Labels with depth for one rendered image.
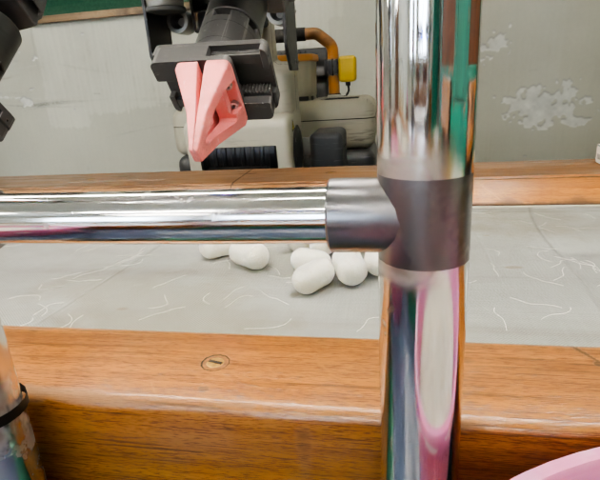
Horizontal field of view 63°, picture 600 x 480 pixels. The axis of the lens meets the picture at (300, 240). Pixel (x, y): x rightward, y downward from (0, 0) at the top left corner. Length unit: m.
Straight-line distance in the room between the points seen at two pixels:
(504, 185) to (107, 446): 0.43
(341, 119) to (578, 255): 0.93
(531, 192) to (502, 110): 1.94
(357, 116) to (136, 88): 1.65
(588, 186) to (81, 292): 0.46
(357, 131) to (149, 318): 1.01
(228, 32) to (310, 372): 0.34
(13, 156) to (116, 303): 2.84
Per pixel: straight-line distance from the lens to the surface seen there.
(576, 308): 0.32
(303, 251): 0.34
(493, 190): 0.53
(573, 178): 0.55
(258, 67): 0.45
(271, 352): 0.21
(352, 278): 0.32
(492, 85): 2.45
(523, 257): 0.39
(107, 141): 2.83
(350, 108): 1.26
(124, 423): 0.21
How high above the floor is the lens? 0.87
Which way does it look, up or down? 19 degrees down
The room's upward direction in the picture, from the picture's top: 4 degrees counter-clockwise
